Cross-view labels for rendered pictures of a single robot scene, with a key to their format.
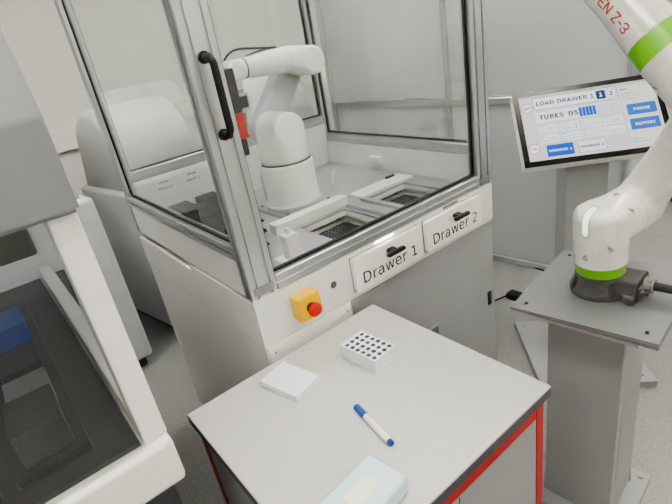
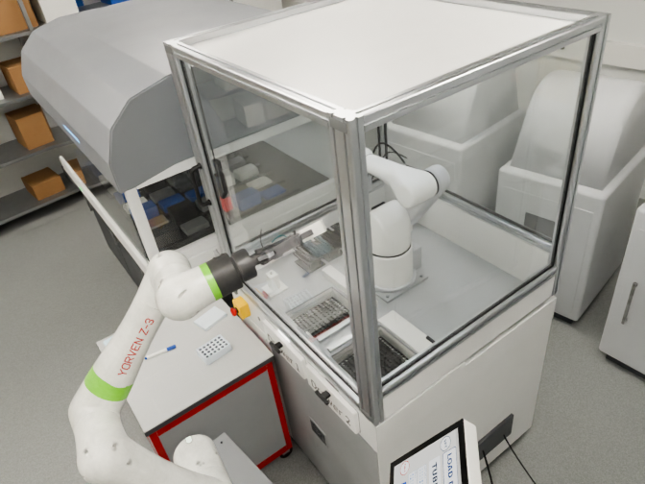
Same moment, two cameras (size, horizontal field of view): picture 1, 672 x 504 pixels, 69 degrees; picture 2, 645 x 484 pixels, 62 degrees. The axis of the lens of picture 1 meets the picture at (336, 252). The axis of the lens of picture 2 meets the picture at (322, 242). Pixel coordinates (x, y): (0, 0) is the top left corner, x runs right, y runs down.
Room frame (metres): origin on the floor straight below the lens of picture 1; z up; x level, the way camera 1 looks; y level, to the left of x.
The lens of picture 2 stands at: (1.65, -1.65, 2.44)
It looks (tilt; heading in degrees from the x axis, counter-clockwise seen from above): 36 degrees down; 93
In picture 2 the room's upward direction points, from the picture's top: 8 degrees counter-clockwise
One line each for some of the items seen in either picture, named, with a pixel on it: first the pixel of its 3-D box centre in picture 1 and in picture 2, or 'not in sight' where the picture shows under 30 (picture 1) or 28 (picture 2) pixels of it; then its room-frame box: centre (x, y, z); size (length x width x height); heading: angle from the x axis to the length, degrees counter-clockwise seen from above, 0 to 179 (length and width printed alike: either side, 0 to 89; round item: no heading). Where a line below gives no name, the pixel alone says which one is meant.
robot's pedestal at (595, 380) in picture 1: (592, 400); not in sight; (1.13, -0.70, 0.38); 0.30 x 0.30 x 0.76; 41
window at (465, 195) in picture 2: not in sight; (482, 216); (2.06, -0.32, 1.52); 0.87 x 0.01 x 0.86; 35
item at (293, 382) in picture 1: (289, 380); (210, 318); (0.99, 0.17, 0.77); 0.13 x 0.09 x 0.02; 48
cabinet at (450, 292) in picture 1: (331, 324); (387, 371); (1.79, 0.08, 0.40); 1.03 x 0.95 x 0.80; 125
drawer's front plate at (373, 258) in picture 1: (388, 257); (284, 348); (1.36, -0.16, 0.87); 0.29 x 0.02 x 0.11; 125
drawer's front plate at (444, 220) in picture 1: (453, 222); (331, 397); (1.54, -0.42, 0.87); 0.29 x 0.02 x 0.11; 125
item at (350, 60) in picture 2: not in sight; (368, 40); (1.78, 0.08, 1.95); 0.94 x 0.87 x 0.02; 125
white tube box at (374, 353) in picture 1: (368, 350); (214, 350); (1.04, -0.04, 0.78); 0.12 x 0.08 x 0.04; 40
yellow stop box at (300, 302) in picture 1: (307, 304); (241, 307); (1.16, 0.10, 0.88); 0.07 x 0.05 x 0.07; 125
